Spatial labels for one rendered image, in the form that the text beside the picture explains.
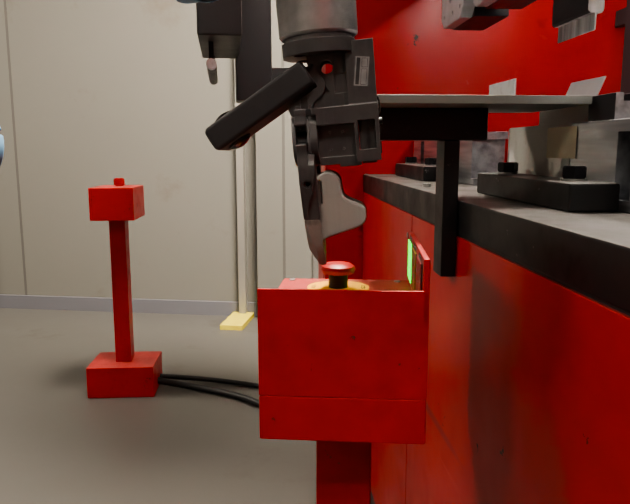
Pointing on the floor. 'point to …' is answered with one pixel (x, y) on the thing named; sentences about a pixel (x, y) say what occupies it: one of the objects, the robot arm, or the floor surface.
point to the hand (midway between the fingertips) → (314, 252)
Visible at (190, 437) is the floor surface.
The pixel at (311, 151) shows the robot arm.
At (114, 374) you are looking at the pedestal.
